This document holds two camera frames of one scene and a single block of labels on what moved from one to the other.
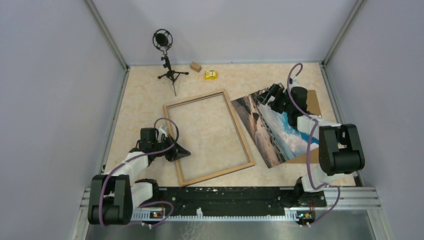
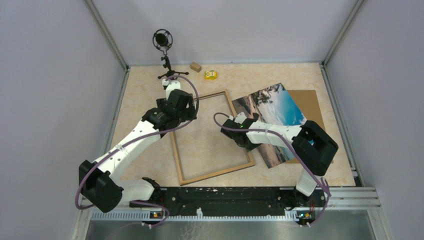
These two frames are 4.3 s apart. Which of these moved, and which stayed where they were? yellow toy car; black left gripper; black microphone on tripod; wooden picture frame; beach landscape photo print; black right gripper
Moved: black left gripper; black right gripper
Stayed: wooden picture frame; black microphone on tripod; yellow toy car; beach landscape photo print
